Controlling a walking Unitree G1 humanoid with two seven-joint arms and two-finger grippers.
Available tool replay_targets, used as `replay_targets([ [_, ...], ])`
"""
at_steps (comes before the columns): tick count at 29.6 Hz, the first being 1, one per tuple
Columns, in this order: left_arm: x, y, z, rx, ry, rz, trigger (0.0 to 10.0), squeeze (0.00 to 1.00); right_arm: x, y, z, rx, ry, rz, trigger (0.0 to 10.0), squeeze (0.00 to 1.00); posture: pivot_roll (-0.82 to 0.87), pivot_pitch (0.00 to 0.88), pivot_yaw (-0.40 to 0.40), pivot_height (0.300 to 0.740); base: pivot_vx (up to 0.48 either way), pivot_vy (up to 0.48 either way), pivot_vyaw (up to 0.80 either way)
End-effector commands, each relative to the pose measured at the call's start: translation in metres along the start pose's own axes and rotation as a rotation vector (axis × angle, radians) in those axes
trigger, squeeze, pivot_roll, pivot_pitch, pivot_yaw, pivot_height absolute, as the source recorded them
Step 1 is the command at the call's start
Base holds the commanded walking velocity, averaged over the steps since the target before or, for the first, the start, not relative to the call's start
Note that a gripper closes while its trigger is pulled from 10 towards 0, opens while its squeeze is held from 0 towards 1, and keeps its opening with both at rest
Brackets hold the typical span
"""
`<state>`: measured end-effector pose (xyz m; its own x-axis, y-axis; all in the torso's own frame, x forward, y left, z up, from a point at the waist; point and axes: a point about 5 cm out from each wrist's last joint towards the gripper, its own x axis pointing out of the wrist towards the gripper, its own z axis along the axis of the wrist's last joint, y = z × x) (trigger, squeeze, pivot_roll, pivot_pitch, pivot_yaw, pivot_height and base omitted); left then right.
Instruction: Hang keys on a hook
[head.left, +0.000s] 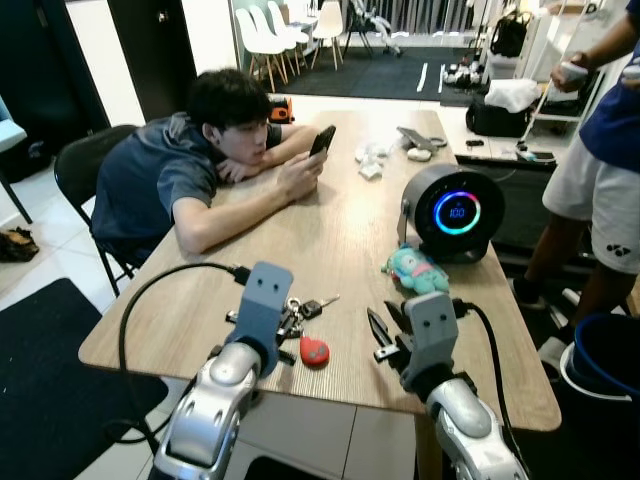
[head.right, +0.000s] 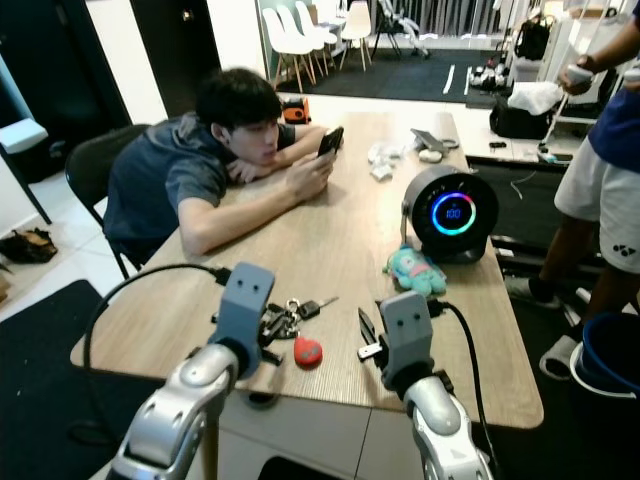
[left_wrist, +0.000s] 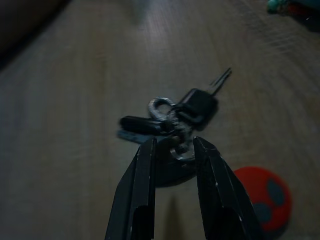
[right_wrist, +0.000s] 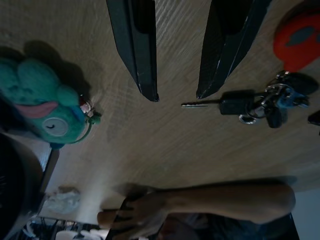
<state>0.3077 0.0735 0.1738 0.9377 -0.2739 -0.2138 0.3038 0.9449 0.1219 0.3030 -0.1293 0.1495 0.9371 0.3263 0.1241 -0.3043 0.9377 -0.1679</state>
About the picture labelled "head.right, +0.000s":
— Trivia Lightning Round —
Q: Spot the key bunch with red fob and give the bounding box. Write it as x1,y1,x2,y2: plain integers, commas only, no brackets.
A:
260,293,341,369

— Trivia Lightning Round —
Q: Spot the black smartphone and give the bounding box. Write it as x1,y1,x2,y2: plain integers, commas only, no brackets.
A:
317,126,346,159

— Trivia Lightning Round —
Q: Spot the teal plush toy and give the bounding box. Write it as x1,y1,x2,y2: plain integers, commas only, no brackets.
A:
382,245,449,298

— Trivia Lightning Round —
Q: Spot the wooden table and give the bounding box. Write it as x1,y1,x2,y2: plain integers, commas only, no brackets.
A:
70,110,545,431

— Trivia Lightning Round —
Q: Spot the crumpled white tissue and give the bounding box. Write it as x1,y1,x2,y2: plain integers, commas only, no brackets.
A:
368,142,407,183

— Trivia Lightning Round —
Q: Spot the black treadmill deck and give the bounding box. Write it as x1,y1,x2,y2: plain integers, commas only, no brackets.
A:
468,160,593,273

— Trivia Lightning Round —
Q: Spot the seated person grey shirt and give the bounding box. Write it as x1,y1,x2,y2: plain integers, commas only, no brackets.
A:
103,68,346,266

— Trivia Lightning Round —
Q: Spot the grey stand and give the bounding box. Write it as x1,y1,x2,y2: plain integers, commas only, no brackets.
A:
410,128,461,154

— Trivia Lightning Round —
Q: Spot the grey white slipper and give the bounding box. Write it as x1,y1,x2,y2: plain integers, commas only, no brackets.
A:
538,335,577,381

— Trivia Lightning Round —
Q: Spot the orange black box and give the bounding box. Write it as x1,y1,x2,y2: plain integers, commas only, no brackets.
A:
280,97,311,125

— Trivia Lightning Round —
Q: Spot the blue bucket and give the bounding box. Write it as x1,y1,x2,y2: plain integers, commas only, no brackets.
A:
568,312,640,401

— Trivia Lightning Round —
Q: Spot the black floor mat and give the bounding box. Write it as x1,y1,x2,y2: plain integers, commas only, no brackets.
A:
0,280,113,480

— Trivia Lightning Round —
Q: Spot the black duffel bag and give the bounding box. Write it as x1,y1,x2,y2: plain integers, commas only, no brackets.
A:
490,98,556,139

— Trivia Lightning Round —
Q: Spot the black chair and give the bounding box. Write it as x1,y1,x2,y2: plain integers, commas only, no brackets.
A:
65,124,151,281

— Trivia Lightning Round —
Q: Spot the brown bag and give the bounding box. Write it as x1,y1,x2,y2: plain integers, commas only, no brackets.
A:
0,228,59,264

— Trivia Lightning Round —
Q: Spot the white cloth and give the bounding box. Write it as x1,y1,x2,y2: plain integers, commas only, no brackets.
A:
507,81,564,116

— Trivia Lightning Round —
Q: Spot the white chair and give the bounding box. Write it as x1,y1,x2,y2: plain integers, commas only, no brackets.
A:
340,0,374,71
260,8,316,91

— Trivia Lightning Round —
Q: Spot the standing person blue shirt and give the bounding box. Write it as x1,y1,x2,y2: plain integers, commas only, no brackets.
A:
505,0,640,336

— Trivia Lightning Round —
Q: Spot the light blue chair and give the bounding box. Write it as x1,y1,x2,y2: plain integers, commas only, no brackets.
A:
0,60,61,226

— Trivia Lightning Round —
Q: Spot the black backpack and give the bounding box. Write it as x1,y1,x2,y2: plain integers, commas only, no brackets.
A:
513,13,556,61

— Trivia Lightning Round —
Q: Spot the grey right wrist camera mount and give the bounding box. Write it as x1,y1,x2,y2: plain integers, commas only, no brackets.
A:
378,291,435,371

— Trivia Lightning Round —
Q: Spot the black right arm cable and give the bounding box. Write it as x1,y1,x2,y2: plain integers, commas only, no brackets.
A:
430,298,496,451

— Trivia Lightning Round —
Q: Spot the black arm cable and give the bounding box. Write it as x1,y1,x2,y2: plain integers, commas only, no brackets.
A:
430,298,496,451
82,262,231,446

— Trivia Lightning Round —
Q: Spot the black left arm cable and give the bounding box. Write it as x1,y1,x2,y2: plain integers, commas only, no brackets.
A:
82,262,231,446

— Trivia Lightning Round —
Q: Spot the round black speaker ring display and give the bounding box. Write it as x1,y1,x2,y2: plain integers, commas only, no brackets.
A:
400,165,501,265

